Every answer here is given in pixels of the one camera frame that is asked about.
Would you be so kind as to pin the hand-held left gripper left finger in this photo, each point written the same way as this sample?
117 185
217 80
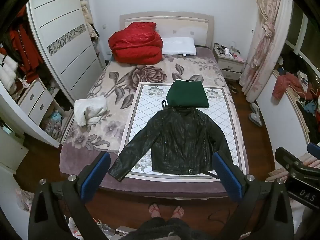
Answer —
96 177

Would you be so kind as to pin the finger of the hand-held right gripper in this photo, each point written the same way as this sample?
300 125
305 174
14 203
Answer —
315 150
287 158

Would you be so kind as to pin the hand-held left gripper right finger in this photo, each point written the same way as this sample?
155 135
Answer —
227 177

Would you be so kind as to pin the black leather jacket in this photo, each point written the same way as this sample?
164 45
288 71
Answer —
180 142

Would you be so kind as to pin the pile of mixed clothes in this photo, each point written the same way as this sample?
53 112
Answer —
310 110

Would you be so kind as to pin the red hanging clothes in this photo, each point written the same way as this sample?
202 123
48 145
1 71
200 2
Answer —
25 47

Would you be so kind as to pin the white slipper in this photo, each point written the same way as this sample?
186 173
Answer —
255 108
256 120

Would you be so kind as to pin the person's right foot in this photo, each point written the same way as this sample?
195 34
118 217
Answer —
177 212

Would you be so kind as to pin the person's foot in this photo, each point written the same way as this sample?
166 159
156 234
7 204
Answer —
154 210
177 212

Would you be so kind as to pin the person's left foot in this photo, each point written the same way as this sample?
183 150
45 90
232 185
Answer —
154 210

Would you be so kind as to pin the white fluffy blanket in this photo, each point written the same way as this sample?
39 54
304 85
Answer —
90 110

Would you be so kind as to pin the pink red jacket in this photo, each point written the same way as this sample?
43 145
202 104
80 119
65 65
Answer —
285 83

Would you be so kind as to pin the person's dark trousers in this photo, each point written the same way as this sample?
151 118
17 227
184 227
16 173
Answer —
167 230

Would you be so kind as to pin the white quilted mat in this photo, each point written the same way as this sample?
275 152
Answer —
145 110

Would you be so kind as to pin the dark shoes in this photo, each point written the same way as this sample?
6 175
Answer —
233 88

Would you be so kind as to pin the green folded garment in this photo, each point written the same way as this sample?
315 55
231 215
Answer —
187 95

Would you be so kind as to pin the white drawer unit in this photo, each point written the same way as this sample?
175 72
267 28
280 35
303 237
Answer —
35 100

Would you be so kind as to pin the floral bed blanket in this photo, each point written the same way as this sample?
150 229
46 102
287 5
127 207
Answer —
120 77

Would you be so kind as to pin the white nightstand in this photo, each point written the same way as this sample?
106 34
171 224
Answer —
230 65

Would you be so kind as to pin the clutter on nightstand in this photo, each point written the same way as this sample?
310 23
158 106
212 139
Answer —
226 50

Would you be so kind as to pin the pink floral curtain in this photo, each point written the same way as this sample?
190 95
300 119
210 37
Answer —
265 30

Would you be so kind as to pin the white fluffy garment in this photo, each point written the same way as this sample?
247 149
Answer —
7 72

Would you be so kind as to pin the red duvet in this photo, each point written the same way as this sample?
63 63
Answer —
135 45

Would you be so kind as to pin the white pillow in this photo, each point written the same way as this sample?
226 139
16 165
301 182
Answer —
178 45

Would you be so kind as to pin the bed with beige headboard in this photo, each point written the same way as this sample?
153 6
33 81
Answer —
200 27

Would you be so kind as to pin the beige hanging garments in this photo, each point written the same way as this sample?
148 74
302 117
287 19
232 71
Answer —
88 15

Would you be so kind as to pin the white wardrobe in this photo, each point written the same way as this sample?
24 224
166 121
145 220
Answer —
62 17

